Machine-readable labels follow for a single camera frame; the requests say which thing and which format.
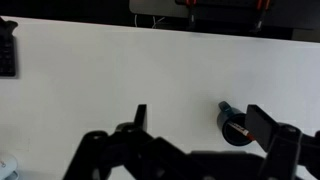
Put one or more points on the dark green mug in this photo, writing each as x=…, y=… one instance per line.
x=224, y=125

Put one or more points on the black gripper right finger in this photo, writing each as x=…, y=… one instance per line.
x=263, y=130

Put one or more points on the dark office chair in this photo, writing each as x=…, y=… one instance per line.
x=7, y=26

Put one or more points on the black flat pad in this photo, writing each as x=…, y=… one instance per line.
x=6, y=56

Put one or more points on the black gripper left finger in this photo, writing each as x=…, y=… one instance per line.
x=141, y=116

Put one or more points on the black orange clamp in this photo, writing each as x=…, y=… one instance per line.
x=261, y=13
x=191, y=13

